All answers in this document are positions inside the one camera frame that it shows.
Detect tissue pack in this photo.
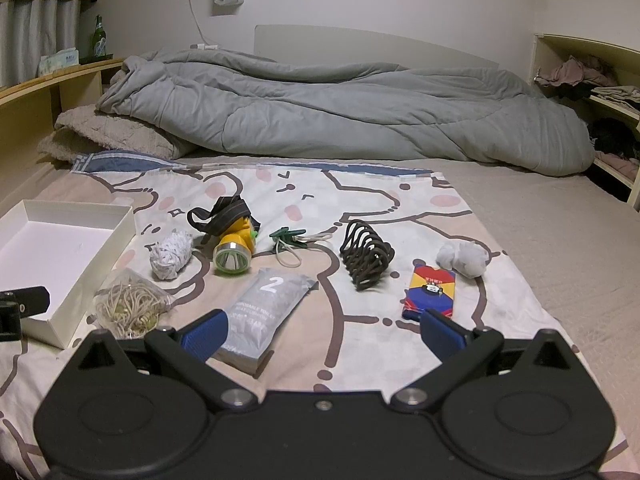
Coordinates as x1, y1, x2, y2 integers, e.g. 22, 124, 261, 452
39, 49, 82, 76

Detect white rubber band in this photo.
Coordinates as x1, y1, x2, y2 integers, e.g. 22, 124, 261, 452
275, 232, 335, 268

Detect white patterned cloth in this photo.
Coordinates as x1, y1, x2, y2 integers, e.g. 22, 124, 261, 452
149, 230, 195, 281

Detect white headboard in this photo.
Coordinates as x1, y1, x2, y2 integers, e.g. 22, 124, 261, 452
254, 24, 501, 71

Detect cream shelf unit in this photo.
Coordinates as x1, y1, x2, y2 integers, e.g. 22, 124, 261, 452
530, 32, 640, 211

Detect white cotton balls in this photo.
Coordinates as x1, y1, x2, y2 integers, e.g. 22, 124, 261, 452
436, 240, 488, 277

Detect dark clothes pile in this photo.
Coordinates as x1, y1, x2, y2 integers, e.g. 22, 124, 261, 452
587, 117, 640, 158

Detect beige fluffy blanket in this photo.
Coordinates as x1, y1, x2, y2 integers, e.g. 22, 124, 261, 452
37, 105, 196, 163

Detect beige folded clothes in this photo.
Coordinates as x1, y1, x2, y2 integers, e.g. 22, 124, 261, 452
592, 85, 640, 106

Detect pink clothes pile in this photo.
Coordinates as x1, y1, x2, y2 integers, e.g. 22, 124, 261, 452
535, 56, 618, 88

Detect grey disposable towel packet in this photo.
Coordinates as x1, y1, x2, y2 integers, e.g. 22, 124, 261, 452
210, 268, 320, 376

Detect green glass bottle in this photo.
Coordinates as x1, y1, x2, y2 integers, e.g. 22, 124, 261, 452
90, 15, 108, 58

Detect grey duvet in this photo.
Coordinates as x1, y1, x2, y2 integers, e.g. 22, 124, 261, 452
96, 46, 597, 177

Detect cartoon printed blanket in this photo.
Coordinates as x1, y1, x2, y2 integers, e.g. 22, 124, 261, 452
0, 150, 628, 480

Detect yellow wooden bedside ledge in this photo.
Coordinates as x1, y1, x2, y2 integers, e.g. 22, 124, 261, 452
0, 57, 126, 181

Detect colourful playing card box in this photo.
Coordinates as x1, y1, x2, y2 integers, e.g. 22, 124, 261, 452
401, 260, 457, 322

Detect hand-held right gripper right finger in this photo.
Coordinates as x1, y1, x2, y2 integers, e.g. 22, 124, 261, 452
390, 309, 581, 409

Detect green clothespin bundle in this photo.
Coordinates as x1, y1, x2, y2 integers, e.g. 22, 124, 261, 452
269, 227, 308, 253

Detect beige bed sheet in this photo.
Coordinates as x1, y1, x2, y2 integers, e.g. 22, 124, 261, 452
0, 155, 640, 480

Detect yellow headlamp with black strap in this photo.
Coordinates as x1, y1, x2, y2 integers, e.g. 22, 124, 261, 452
186, 196, 262, 276

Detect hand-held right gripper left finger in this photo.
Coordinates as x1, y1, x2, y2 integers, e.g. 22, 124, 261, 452
75, 309, 254, 409

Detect black spiral hair clip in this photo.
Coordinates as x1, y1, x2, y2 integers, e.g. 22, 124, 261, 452
339, 220, 393, 293

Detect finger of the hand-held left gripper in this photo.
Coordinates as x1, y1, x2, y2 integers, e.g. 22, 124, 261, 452
0, 285, 51, 343

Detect grey curtain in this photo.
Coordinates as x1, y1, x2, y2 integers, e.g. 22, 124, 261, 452
0, 0, 81, 88

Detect white cable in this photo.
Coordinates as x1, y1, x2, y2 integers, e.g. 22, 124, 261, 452
180, 0, 221, 52

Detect white cardboard box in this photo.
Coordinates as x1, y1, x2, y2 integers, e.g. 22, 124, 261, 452
0, 199, 137, 351

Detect pink folded cloth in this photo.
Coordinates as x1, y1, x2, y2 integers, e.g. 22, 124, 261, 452
602, 152, 640, 181

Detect clear bag of rubber bands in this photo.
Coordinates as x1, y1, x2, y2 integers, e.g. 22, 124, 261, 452
94, 267, 176, 339

